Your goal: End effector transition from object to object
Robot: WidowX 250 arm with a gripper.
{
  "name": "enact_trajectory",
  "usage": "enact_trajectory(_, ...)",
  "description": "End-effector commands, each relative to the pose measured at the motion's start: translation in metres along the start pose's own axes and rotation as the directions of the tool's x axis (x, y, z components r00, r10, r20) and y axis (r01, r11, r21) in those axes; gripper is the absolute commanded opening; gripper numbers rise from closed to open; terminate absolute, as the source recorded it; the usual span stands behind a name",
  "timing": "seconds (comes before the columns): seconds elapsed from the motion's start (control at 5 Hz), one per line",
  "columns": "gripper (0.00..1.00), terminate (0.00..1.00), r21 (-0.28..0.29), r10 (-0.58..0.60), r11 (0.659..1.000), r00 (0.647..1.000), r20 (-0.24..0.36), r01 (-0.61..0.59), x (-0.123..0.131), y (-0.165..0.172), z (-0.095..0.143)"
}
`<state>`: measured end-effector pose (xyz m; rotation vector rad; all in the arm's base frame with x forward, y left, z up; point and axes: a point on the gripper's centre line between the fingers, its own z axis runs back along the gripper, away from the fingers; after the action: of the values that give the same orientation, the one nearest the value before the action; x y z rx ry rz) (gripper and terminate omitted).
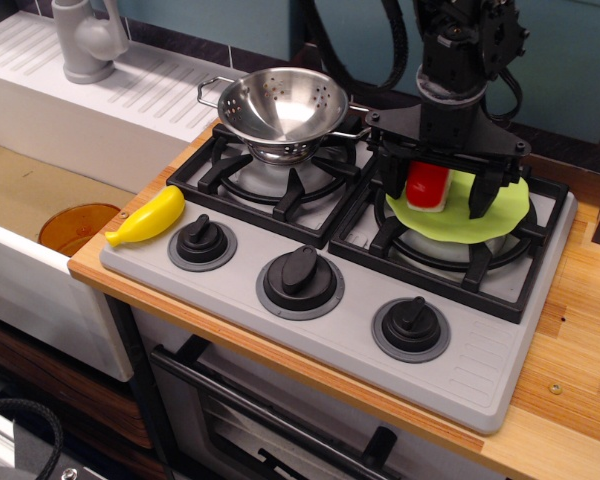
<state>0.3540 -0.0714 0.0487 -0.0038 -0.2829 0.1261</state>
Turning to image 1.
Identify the grey toy faucet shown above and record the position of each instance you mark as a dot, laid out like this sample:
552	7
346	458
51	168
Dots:
89	45

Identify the grey toy stove top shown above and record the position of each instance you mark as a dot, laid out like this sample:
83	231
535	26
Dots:
471	383

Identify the black right stove knob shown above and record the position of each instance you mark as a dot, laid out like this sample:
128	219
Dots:
411	330

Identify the red white cheese wedge toy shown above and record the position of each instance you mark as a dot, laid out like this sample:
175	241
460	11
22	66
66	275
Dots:
427	187

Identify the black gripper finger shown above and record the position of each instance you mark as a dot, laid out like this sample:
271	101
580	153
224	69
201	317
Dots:
485	188
393	168

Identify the black left burner grate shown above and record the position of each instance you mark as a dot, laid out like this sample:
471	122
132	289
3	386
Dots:
304	202

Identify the black left stove knob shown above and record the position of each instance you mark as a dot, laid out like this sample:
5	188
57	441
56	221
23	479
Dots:
202	245

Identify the toy oven door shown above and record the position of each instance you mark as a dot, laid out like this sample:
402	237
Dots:
263	438

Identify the stainless steel colander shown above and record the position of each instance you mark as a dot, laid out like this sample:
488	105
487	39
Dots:
281	114

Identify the black stove knob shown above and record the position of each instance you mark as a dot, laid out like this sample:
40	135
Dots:
300	285
202	245
411	330

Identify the yellow toy banana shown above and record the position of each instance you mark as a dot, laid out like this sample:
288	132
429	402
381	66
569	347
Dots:
150	220

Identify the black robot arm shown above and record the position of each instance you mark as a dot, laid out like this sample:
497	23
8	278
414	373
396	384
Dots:
466	45

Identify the black burner grate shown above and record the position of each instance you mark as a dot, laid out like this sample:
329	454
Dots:
304	202
501	265

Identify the white toy sink unit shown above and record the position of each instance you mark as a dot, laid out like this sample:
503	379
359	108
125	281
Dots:
63	144

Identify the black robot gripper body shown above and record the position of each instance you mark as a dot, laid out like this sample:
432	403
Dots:
462	139

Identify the black right burner grate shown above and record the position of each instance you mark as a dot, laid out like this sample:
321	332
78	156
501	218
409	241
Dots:
501	265

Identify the black middle stove knob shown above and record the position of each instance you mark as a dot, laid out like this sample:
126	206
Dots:
300	285

